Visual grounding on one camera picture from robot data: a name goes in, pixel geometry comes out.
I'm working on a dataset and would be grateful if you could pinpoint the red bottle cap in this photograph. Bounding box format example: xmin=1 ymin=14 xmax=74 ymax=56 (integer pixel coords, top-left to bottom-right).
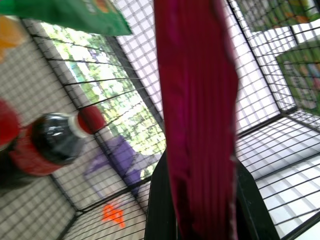
xmin=0 ymin=99 xmax=21 ymax=148

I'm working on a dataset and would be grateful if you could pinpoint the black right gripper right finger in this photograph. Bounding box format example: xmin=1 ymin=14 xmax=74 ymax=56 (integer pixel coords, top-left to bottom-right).
xmin=234 ymin=161 xmax=281 ymax=240

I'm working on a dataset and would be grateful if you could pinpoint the black wire mesh basket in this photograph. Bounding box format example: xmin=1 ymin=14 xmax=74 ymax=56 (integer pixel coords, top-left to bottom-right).
xmin=0 ymin=0 xmax=320 ymax=240

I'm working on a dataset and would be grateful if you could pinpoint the green snack bag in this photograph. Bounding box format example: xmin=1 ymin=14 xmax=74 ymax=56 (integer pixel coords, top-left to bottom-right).
xmin=0 ymin=0 xmax=133 ymax=37

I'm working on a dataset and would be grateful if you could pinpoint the orange snack bag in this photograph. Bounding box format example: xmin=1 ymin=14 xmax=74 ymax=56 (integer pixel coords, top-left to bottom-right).
xmin=0 ymin=15 xmax=26 ymax=63

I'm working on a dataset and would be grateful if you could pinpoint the green printed snack box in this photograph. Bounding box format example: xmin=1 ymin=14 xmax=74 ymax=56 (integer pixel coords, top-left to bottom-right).
xmin=275 ymin=39 xmax=320 ymax=116
xmin=236 ymin=0 xmax=320 ymax=33

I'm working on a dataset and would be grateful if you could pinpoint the magenta snack bag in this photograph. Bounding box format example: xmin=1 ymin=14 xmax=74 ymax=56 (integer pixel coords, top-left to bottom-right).
xmin=152 ymin=0 xmax=240 ymax=240

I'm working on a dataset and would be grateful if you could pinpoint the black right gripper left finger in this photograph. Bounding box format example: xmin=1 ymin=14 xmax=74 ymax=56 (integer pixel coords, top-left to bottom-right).
xmin=144 ymin=149 xmax=181 ymax=240

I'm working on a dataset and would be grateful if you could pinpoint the cola bottle with red cap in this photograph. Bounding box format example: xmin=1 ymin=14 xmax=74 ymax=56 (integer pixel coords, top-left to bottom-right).
xmin=0 ymin=104 xmax=108 ymax=191

